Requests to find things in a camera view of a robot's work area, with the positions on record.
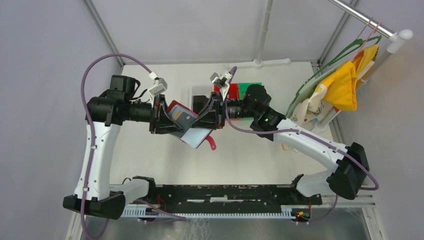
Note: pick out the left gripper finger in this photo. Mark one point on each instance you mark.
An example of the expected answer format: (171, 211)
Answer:
(165, 124)
(162, 105)

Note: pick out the red plastic bin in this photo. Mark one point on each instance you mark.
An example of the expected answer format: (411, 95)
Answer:
(232, 92)

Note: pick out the yellow cloth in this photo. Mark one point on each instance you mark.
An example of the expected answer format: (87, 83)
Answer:
(341, 85)

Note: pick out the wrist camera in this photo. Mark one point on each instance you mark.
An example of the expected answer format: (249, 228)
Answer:
(159, 86)
(222, 82)

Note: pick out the metal clothes rail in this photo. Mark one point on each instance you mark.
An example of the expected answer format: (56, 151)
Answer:
(396, 39)

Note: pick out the green plastic bin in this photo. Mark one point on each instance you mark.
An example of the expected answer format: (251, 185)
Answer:
(242, 87)

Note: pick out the patterned white cloth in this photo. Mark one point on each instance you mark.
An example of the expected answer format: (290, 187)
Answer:
(309, 109)

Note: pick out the white cable duct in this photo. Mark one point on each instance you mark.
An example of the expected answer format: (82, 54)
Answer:
(142, 211)

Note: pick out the red leather card holder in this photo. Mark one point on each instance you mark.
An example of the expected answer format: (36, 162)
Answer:
(193, 137)

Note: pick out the green clothes hanger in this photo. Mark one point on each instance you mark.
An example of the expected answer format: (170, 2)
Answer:
(334, 59)

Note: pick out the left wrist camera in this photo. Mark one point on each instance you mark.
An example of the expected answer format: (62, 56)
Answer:
(159, 86)

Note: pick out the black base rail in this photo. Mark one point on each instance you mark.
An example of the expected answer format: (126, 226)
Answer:
(228, 199)

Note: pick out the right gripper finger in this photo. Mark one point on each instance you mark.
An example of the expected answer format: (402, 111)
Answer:
(206, 121)
(214, 96)

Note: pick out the clear plastic bin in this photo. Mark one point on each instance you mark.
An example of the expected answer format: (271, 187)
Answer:
(201, 90)

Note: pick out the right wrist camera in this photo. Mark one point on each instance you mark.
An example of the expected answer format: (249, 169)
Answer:
(222, 82)

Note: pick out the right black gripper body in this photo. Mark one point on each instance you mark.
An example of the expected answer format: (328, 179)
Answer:
(220, 112)

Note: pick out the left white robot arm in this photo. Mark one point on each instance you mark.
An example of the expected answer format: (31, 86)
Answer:
(94, 195)

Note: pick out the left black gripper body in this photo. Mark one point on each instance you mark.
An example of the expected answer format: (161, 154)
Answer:
(154, 112)

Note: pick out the silver credit card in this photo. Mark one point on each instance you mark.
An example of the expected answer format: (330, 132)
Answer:
(184, 118)

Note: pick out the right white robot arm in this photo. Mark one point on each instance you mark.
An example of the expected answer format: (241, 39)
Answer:
(346, 166)

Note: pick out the white stand base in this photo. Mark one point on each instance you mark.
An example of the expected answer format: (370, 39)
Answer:
(259, 62)

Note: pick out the black object in clear bin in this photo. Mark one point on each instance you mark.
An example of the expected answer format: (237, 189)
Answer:
(198, 103)

